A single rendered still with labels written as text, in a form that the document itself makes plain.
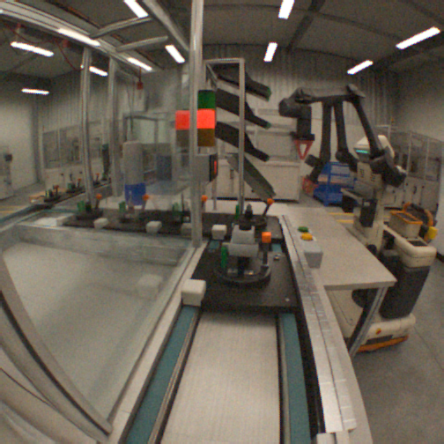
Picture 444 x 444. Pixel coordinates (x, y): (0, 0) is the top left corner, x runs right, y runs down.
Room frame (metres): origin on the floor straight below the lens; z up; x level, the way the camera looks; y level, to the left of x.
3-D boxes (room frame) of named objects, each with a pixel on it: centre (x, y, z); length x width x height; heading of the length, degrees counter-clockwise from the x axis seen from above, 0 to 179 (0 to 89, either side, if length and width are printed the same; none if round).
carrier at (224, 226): (0.81, -0.10, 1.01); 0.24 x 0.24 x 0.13; 82
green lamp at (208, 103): (0.63, 0.05, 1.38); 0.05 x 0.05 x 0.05
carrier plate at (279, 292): (0.47, -0.05, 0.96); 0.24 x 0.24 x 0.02; 82
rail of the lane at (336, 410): (0.51, -0.21, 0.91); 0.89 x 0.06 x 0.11; 172
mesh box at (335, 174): (4.93, -2.91, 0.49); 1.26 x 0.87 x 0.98; 88
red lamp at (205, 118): (0.63, 0.05, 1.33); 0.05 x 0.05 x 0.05
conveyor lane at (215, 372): (0.51, -0.03, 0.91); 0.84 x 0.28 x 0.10; 172
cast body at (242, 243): (0.47, -0.04, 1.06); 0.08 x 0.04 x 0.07; 79
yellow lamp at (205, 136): (0.63, 0.05, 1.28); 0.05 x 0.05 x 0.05
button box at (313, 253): (0.70, -0.30, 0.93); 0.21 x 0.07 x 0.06; 172
